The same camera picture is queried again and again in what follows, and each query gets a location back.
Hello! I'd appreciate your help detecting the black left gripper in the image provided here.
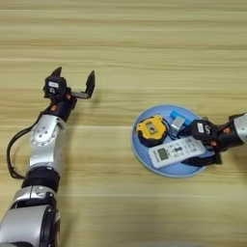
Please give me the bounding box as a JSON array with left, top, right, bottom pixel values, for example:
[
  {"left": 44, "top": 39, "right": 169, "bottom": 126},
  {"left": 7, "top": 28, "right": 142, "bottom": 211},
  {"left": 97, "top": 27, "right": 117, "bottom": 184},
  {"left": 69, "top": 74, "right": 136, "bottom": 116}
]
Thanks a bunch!
[{"left": 41, "top": 67, "right": 96, "bottom": 124}]

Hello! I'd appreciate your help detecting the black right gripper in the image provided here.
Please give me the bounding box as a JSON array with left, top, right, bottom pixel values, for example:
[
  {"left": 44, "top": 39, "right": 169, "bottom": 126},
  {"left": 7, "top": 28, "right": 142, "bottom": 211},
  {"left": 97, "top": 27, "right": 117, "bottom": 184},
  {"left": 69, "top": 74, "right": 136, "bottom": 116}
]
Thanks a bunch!
[{"left": 180, "top": 121, "right": 243, "bottom": 168}]

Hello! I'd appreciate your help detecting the white remote control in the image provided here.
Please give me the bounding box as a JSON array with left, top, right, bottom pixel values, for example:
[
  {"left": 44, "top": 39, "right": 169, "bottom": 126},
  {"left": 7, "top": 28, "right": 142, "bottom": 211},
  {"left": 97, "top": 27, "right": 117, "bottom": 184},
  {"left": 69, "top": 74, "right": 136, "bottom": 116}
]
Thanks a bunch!
[{"left": 147, "top": 135, "right": 207, "bottom": 170}]

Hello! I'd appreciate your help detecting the small blue silver device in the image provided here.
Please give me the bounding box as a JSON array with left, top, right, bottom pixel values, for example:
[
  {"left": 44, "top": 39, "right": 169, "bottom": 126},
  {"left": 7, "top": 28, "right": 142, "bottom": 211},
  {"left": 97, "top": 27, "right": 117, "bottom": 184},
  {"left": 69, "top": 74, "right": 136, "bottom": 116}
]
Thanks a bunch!
[{"left": 169, "top": 110, "right": 195, "bottom": 140}]

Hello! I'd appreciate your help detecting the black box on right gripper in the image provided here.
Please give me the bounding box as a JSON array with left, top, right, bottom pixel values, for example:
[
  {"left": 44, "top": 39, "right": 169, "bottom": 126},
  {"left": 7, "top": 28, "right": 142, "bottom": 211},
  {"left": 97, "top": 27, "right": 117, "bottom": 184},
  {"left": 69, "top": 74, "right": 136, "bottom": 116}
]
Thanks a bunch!
[{"left": 189, "top": 119, "right": 220, "bottom": 145}]

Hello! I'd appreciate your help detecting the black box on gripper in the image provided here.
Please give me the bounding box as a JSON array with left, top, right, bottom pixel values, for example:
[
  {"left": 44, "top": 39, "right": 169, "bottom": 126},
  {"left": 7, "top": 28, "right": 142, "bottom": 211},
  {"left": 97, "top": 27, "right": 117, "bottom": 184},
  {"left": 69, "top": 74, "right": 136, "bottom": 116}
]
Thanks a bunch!
[
  {"left": 43, "top": 75, "right": 69, "bottom": 99},
  {"left": 189, "top": 119, "right": 220, "bottom": 145}
]

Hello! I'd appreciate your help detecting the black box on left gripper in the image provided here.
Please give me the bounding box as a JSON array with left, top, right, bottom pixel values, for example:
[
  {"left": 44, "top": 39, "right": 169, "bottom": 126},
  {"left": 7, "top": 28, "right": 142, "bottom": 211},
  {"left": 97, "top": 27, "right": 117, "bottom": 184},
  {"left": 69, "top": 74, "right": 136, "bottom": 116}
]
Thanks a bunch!
[{"left": 43, "top": 75, "right": 69, "bottom": 99}]

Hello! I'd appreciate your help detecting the blue round plate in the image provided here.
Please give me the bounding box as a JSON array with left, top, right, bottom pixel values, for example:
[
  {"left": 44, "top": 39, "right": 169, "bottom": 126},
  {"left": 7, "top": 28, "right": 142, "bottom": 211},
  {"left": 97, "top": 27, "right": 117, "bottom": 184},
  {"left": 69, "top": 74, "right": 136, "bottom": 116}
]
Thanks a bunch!
[{"left": 130, "top": 103, "right": 213, "bottom": 179}]

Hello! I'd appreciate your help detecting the yellow black tape measure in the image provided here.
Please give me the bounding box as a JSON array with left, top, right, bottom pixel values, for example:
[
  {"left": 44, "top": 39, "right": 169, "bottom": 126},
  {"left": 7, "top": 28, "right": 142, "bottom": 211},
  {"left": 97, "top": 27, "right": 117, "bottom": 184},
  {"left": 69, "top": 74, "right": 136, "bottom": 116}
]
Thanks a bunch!
[{"left": 134, "top": 114, "right": 170, "bottom": 149}]

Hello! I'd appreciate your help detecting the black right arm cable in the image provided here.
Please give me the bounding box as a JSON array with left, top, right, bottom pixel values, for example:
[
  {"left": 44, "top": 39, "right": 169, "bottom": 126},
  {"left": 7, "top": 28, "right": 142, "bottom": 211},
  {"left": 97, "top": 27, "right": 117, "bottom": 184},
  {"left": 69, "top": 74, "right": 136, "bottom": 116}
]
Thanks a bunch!
[{"left": 228, "top": 112, "right": 247, "bottom": 122}]

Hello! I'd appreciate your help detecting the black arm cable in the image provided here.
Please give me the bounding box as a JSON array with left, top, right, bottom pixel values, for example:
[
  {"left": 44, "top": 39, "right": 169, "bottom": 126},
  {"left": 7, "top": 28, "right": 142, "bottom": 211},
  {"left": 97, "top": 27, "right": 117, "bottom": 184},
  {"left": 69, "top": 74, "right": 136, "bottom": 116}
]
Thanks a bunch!
[
  {"left": 6, "top": 112, "right": 44, "bottom": 180},
  {"left": 228, "top": 112, "right": 247, "bottom": 122}
]

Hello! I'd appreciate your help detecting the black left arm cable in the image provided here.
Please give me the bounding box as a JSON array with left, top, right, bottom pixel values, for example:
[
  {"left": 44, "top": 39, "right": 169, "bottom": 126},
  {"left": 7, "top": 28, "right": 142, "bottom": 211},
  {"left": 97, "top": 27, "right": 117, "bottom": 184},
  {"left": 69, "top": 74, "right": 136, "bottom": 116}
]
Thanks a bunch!
[{"left": 6, "top": 112, "right": 44, "bottom": 180}]

